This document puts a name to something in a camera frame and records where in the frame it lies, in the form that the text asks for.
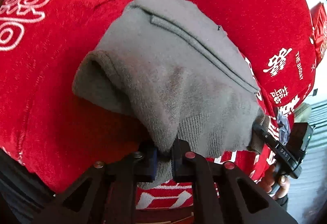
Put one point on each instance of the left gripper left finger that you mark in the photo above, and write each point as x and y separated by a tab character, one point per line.
105	193

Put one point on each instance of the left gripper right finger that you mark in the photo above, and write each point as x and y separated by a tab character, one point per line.
222	193

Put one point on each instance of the grey knit sweater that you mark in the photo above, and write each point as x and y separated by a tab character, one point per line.
179	74

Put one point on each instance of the red quilt with white characters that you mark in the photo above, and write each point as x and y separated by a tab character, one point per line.
284	40

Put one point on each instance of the red bed sheet white print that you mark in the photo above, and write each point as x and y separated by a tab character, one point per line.
49	135

